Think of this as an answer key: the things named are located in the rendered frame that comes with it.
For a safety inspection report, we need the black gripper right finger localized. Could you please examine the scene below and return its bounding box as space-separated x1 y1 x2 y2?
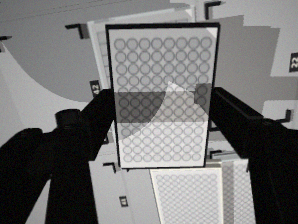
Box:
211 87 298 224

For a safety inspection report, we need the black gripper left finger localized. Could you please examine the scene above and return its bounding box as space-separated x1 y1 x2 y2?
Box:
0 89 114 224

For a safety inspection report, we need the grey deck plate with bays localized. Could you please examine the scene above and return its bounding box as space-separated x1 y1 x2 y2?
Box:
0 0 298 224

